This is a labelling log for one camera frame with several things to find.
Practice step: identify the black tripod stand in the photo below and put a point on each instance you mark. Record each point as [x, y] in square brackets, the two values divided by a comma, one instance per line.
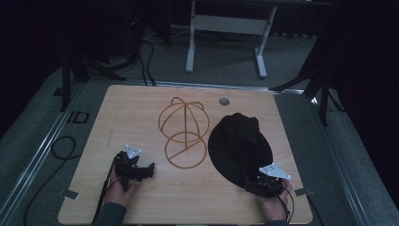
[80, 67]
[320, 81]

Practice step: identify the person's left hand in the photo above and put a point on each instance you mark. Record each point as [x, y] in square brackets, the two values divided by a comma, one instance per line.
[117, 194]

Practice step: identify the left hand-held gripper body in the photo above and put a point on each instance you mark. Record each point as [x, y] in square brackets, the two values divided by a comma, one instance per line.
[126, 166]

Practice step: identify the person's right hand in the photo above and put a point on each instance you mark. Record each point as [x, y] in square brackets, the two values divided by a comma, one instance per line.
[273, 208]

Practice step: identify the grey tape piece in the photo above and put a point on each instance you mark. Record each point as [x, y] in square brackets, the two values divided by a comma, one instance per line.
[303, 191]

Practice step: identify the black brimmed hat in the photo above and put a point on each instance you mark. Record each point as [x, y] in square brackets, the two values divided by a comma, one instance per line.
[240, 147]

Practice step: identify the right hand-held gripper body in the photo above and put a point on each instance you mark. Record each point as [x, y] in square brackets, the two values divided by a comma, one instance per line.
[269, 182]

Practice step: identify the white metal desk frame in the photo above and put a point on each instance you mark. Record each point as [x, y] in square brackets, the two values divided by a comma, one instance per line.
[229, 25]

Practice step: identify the metal floor rail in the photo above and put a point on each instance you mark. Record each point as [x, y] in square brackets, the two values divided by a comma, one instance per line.
[34, 160]

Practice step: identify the grey round table grommet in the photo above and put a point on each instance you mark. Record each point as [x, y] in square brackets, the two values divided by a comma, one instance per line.
[224, 101]

